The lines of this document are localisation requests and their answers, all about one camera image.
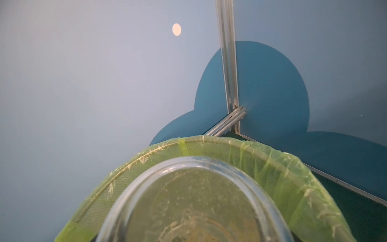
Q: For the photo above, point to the red lid oatmeal jar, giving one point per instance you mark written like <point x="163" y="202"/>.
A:
<point x="194" y="199"/>

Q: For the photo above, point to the mesh bin green bag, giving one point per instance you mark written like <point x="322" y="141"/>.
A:
<point x="307" y="207"/>

